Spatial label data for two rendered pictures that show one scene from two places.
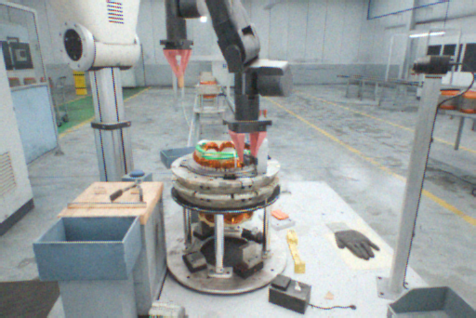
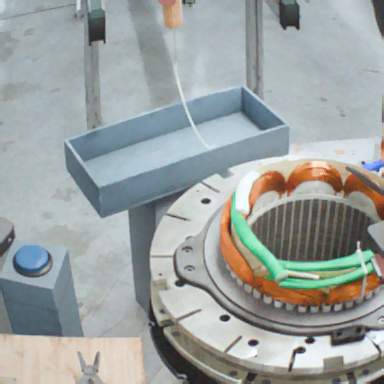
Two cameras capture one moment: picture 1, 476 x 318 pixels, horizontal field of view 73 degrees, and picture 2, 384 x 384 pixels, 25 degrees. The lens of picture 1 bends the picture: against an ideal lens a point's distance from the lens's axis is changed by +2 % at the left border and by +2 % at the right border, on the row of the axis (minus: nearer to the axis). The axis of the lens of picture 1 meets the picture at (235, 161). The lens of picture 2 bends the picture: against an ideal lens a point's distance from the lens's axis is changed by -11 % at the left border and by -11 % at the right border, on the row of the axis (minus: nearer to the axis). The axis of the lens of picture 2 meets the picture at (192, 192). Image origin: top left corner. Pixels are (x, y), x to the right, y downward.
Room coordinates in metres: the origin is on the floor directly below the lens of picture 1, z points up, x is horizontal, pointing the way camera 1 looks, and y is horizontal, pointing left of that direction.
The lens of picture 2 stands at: (0.25, 0.19, 1.68)
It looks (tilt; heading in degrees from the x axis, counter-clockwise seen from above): 38 degrees down; 356
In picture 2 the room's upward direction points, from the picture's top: 1 degrees counter-clockwise
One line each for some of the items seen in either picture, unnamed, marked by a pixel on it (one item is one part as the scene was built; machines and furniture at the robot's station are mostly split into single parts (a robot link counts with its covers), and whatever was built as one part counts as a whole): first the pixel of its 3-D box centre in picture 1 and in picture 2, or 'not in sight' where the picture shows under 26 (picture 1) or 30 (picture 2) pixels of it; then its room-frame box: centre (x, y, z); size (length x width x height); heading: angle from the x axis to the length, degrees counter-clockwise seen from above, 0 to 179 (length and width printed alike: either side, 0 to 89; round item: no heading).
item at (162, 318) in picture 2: not in sight; (164, 296); (0.90, 0.18, 1.05); 0.08 x 0.02 x 0.01; 0
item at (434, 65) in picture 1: (429, 65); not in sight; (0.74, -0.43, 1.37); 0.06 x 0.04 x 0.04; 71
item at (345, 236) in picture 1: (351, 237); not in sight; (0.99, -0.41, 0.79); 0.24 x 0.13 x 0.02; 6
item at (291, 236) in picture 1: (295, 247); not in sight; (0.92, -0.20, 0.80); 0.22 x 0.04 x 0.03; 179
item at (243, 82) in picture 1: (249, 83); not in sight; (0.73, -0.03, 1.34); 0.07 x 0.06 x 0.07; 58
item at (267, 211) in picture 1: (267, 222); not in sight; (0.88, -0.10, 0.91); 0.02 x 0.02 x 0.21
